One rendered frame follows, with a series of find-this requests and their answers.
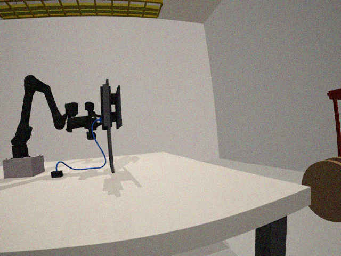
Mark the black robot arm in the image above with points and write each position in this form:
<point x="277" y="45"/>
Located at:
<point x="23" y="133"/>

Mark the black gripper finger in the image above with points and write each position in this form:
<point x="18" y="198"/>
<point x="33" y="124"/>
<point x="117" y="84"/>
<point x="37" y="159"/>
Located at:
<point x="96" y="125"/>
<point x="93" y="114"/>

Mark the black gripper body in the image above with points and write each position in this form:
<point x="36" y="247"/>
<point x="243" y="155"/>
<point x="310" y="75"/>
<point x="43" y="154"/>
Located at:
<point x="86" y="121"/>

